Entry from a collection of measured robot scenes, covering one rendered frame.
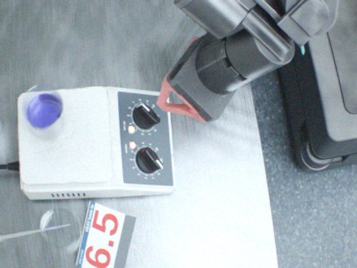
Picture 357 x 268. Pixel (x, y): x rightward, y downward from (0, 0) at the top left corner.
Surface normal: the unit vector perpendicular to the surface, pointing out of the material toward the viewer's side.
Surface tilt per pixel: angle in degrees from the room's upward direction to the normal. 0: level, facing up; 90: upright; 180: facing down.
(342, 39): 0
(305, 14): 42
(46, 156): 0
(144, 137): 30
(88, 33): 0
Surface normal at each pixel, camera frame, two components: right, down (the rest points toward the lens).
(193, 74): 0.54, -0.27
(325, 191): 0.05, -0.27
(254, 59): -0.53, 0.63
